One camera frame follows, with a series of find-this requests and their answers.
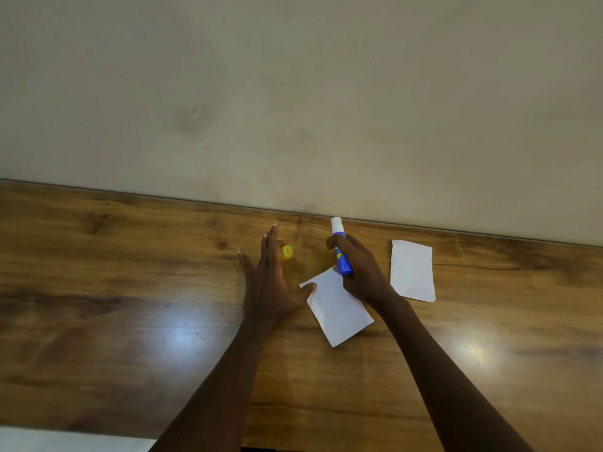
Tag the person's left hand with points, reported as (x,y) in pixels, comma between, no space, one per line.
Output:
(266,291)

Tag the person's right hand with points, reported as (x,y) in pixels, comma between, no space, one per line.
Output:
(365,277)

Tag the person's right thumb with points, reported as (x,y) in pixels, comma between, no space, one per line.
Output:
(331,243)

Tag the person's left little finger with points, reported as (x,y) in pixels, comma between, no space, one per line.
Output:
(246,263)

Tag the person's left thumb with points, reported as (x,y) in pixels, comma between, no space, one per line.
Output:
(306,291)

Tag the person's left middle finger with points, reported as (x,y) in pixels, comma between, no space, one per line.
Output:
(273,249)

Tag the blue glue stick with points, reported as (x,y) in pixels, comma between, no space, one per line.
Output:
(343,263)

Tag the person's left forearm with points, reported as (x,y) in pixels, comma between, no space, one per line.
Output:
(221,385)

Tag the person's right forearm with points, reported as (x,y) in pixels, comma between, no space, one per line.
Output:
(443,376)

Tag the yellow glue stick cap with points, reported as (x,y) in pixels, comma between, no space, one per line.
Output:
(287,252)

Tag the white paper piece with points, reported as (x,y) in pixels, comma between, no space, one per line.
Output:
(337,310)
(412,272)

